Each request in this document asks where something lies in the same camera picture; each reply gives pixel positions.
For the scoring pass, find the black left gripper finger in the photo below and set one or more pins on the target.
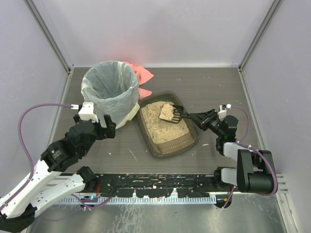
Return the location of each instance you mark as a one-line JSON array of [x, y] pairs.
[[76, 118], [108, 122]]

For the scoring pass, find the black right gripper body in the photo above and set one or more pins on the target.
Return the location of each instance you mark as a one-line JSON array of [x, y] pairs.
[[208, 120]]

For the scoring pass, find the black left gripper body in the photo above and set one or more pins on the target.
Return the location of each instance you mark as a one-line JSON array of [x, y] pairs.
[[107, 129]]

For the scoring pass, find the black litter scoop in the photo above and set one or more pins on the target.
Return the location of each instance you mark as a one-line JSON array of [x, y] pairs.
[[173, 113]]

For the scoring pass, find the trash bin with white liner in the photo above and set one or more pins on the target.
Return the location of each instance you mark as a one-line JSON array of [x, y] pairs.
[[113, 88]]

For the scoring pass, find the dark translucent litter box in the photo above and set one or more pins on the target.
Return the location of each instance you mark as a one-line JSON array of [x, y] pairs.
[[164, 139]]

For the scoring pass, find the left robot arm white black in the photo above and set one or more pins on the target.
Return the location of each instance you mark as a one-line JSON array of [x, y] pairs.
[[28, 200]]

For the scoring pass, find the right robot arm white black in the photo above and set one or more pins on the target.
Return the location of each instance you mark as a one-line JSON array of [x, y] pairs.
[[254, 172]]

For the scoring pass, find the pink cloth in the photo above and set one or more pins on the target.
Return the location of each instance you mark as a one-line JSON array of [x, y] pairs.
[[143, 76]]

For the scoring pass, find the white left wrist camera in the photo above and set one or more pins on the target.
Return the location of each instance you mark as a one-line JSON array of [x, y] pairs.
[[87, 112]]

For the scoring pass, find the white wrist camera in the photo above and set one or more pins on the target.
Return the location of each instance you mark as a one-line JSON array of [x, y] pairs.
[[223, 110], [87, 112]]

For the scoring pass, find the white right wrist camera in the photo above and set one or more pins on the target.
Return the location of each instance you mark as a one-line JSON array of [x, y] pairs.
[[223, 110]]

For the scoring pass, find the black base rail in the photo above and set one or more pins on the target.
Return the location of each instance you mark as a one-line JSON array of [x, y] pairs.
[[155, 185]]

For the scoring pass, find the white slotted cable duct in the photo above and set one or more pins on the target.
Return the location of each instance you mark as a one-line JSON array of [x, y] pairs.
[[145, 200]]

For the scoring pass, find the left aluminium frame post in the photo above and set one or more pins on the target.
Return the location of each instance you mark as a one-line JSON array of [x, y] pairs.
[[47, 33]]

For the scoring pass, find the aluminium frame post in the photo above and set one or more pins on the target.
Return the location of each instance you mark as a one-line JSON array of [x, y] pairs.
[[260, 32], [47, 33]]

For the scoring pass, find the right aluminium frame post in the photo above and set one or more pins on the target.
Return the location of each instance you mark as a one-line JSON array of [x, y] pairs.
[[260, 32]]

